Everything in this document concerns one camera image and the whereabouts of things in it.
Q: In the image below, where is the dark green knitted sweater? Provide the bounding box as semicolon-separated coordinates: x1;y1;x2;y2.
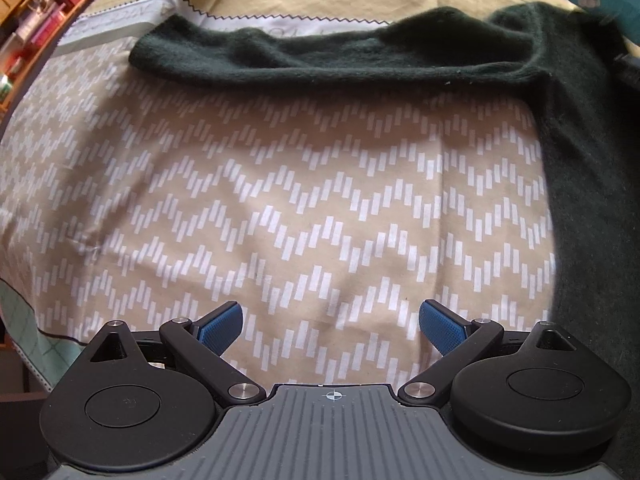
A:
128;1;640;480

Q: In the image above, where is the wooden shelf with items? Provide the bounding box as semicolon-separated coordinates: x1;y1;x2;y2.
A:
1;0;90;115

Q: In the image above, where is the beige white patterned duvet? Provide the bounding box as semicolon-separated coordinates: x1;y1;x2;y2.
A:
1;0;566;387

